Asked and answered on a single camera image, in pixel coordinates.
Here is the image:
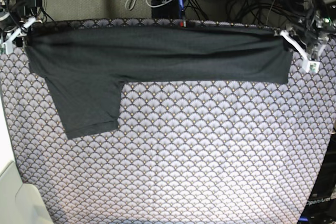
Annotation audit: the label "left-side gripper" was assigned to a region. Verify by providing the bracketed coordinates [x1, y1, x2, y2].
[279, 16, 335, 73]

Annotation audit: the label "dark grey T-shirt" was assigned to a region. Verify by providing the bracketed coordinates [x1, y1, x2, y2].
[26, 26, 292, 139]

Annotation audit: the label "black OpenArm box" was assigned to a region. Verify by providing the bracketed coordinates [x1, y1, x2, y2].
[298, 133, 335, 223]

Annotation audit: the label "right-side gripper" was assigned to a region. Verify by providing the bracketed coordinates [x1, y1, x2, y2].
[1, 11, 36, 54]

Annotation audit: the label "fan-patterned tablecloth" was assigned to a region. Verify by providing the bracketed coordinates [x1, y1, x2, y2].
[0, 18, 336, 224]

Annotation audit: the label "white plastic bin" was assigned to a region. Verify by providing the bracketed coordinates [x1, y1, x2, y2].
[1, 162, 53, 223]

